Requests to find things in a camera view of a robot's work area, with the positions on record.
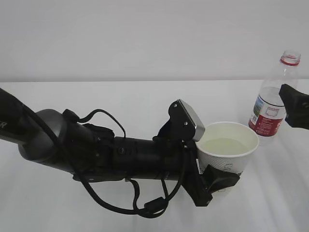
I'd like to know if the clear plastic water bottle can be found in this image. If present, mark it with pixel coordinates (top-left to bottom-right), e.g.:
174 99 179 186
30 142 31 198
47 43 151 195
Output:
248 50 301 146

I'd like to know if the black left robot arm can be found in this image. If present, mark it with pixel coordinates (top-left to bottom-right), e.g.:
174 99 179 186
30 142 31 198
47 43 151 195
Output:
0 90 240 211

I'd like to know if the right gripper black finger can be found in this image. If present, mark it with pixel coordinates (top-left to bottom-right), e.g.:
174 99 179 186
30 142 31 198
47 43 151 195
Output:
279 84 309 130

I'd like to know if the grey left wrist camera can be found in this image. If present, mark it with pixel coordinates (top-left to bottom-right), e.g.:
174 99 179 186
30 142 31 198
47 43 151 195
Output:
157 99 205 142

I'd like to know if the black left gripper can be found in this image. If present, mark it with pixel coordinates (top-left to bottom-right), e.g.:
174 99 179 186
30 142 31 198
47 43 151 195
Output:
160 140 239 207

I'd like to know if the white paper cup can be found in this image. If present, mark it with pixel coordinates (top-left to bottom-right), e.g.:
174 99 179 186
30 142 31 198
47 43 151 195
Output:
196 122 259 177

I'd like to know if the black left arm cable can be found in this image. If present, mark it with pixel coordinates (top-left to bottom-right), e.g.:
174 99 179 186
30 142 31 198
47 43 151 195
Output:
21 103 186 212

